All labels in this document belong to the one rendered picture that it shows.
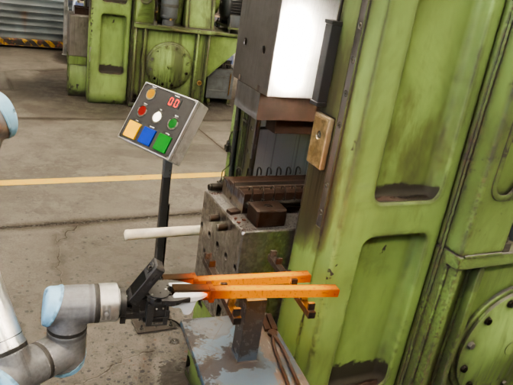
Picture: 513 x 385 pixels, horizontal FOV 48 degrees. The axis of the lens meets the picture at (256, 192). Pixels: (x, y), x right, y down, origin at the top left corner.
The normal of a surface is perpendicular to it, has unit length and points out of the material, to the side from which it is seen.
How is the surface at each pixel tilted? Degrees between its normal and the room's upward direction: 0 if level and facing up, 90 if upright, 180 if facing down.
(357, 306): 90
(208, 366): 0
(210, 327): 0
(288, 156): 90
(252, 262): 90
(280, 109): 90
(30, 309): 0
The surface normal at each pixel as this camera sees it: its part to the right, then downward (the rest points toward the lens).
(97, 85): 0.35, 0.40
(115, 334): 0.15, -0.92
